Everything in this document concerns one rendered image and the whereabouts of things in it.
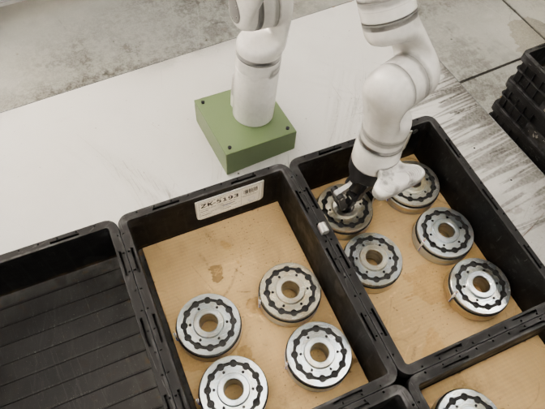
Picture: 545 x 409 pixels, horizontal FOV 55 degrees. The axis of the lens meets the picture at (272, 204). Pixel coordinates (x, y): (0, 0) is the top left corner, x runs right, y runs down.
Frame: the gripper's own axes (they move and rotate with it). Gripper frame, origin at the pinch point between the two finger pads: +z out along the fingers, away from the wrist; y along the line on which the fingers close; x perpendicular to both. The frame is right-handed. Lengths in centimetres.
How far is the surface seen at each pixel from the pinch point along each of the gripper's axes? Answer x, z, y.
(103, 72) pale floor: -140, 85, 16
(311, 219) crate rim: 2.1, -7.8, 12.5
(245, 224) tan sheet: -7.0, 2.2, 19.8
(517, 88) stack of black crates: -25, 37, -87
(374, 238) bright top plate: 7.6, -0.8, 2.1
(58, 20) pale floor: -180, 85, 22
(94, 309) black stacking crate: -5.0, 2.4, 49.1
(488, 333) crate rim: 30.8, -7.8, -0.2
